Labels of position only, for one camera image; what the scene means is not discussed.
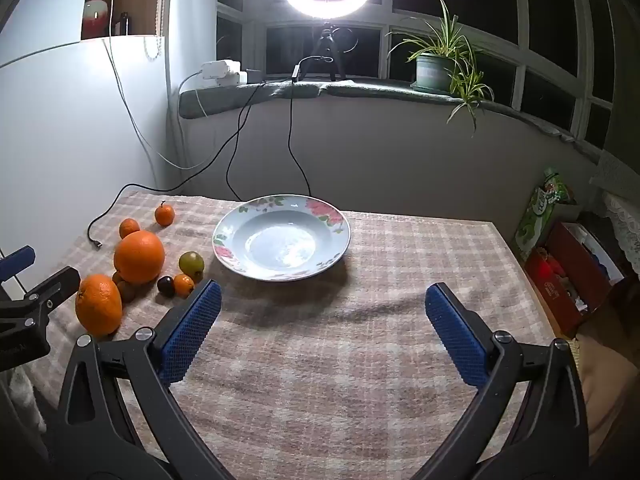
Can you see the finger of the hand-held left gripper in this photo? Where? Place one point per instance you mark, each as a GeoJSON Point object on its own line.
{"type": "Point", "coordinates": [17, 261]}
{"type": "Point", "coordinates": [47, 292]}

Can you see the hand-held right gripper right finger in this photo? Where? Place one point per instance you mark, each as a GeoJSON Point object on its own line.
{"type": "Point", "coordinates": [457, 335]}

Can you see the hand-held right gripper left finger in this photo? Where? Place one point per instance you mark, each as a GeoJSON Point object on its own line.
{"type": "Point", "coordinates": [192, 330]}

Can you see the tiny tangerine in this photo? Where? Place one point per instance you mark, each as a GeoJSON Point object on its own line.
{"type": "Point", "coordinates": [183, 284]}

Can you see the dark plum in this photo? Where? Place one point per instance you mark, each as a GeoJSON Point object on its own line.
{"type": "Point", "coordinates": [165, 285]}

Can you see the oval orange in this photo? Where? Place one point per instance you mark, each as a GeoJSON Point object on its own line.
{"type": "Point", "coordinates": [98, 305]}

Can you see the small green fruit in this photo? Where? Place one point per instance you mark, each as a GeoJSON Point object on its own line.
{"type": "Point", "coordinates": [191, 263]}

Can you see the brown kiwi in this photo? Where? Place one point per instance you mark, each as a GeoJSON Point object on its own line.
{"type": "Point", "coordinates": [126, 292]}

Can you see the large round orange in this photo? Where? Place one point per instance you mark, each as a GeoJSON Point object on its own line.
{"type": "Point", "coordinates": [139, 257]}

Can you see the floral white plate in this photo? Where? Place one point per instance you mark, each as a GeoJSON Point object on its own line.
{"type": "Point", "coordinates": [280, 250]}

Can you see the small tangerine with stem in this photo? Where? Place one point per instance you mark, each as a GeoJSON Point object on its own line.
{"type": "Point", "coordinates": [164, 215]}

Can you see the red cardboard box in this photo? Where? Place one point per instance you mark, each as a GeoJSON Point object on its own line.
{"type": "Point", "coordinates": [570, 280]}

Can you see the white refrigerator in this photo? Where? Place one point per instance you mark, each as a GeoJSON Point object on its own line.
{"type": "Point", "coordinates": [60, 135]}

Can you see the plaid tablecloth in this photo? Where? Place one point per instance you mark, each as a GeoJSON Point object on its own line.
{"type": "Point", "coordinates": [325, 360]}

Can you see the green snack bag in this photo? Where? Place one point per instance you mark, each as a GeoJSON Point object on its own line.
{"type": "Point", "coordinates": [542, 210]}

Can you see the tan cloth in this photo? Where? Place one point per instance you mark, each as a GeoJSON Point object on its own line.
{"type": "Point", "coordinates": [605, 390]}

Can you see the white lace cloth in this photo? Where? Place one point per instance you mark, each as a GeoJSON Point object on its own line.
{"type": "Point", "coordinates": [620, 220]}

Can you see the small dark container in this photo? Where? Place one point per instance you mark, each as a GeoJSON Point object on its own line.
{"type": "Point", "coordinates": [123, 24]}

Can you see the white power adapter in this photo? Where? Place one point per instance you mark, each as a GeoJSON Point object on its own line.
{"type": "Point", "coordinates": [220, 71]}

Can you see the grey adapter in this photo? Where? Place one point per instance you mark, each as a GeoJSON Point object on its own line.
{"type": "Point", "coordinates": [254, 75]}

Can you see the green plant pot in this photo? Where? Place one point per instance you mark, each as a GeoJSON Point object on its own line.
{"type": "Point", "coordinates": [432, 72]}

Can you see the spider plant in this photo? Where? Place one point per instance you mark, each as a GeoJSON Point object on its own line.
{"type": "Point", "coordinates": [445, 35]}

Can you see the white window frame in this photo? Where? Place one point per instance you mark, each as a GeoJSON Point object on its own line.
{"type": "Point", "coordinates": [520, 35]}

